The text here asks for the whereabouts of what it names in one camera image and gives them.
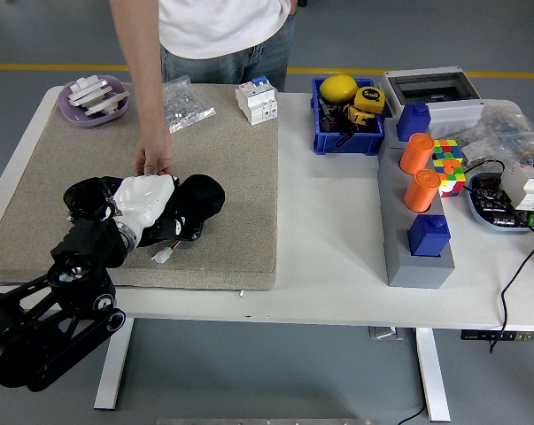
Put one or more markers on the grey box under desk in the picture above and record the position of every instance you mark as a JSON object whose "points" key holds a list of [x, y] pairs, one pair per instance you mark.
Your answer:
{"points": [[384, 333]]}

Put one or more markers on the yellow and black small tool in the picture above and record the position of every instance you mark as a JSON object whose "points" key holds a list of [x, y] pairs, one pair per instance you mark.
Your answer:
{"points": [[359, 116]]}

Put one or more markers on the person's right forearm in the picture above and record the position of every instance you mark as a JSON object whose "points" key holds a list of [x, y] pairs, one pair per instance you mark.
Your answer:
{"points": [[140, 66]]}

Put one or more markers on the light blue tray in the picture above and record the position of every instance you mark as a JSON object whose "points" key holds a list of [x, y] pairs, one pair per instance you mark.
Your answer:
{"points": [[480, 214]]}

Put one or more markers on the white plastic clip bracket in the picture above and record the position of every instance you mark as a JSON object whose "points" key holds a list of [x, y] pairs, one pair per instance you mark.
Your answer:
{"points": [[110, 102]]}

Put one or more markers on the orange cylinder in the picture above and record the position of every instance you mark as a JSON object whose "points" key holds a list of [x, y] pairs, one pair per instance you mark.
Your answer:
{"points": [[416, 155], [420, 192]]}

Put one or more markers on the grey-brown mat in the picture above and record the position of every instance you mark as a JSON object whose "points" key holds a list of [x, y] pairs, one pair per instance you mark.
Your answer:
{"points": [[231, 199]]}

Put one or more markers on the person's right hand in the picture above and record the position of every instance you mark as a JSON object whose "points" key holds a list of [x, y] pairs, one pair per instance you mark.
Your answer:
{"points": [[155, 150]]}

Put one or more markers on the clear bag of small parts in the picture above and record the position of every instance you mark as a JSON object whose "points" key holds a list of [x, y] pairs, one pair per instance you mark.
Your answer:
{"points": [[511, 133]]}

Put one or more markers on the clear bag of screws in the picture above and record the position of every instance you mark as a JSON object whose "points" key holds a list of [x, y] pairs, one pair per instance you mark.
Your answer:
{"points": [[186, 107]]}

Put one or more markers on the grey shape sorter base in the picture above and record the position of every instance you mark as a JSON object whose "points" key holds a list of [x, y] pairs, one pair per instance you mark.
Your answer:
{"points": [[420, 272]]}

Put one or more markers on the yellow round tape measure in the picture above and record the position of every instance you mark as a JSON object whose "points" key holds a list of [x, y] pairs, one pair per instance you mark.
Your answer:
{"points": [[370, 98]]}

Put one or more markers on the white table leg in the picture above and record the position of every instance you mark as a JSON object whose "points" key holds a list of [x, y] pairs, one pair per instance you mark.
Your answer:
{"points": [[111, 363], [433, 376]]}

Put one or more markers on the person's left hand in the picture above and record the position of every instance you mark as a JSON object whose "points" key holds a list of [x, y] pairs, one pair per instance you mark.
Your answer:
{"points": [[293, 5]]}

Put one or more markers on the yellow lemon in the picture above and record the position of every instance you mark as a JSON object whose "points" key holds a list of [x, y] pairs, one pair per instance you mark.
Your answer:
{"points": [[338, 87]]}

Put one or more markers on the black rag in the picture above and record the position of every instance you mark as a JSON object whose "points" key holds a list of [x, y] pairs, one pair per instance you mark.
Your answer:
{"points": [[202, 197]]}

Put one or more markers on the purple plastic bowl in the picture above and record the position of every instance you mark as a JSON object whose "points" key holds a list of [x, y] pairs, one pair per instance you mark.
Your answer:
{"points": [[74, 117]]}

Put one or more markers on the dark electronic components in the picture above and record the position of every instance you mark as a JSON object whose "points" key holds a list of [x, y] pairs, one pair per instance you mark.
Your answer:
{"points": [[493, 199]]}

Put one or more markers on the blue plastic bin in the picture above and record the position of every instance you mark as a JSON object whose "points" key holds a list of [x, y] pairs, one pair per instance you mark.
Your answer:
{"points": [[347, 144]]}

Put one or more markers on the colourful puzzle cube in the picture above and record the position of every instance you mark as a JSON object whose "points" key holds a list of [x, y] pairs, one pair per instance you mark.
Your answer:
{"points": [[451, 170]]}

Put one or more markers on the white circuit breaker with blue switches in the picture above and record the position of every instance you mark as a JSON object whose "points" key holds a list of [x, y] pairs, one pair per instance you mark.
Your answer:
{"points": [[531, 186]]}

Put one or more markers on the white flat plastic strips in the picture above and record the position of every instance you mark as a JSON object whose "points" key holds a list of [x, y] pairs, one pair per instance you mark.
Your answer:
{"points": [[88, 89]]}

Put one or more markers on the white electrical distribution box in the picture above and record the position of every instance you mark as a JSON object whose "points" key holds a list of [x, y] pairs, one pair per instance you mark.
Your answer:
{"points": [[449, 108]]}

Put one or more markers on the blue block with knob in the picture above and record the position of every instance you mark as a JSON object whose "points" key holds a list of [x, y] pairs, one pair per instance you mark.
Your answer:
{"points": [[427, 237], [413, 120]]}

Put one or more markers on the black desk control panel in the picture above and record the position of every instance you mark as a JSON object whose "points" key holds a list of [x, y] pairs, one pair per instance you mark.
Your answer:
{"points": [[497, 335]]}

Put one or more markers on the white and black robot left hand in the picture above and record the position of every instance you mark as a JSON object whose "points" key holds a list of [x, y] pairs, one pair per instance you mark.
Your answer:
{"points": [[142, 199]]}

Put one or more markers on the person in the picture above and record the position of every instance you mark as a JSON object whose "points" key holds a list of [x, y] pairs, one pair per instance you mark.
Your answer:
{"points": [[222, 31]]}

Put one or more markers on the white circuit breaker with orange mark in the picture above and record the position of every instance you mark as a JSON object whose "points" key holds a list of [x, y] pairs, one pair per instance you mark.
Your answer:
{"points": [[257, 100]]}

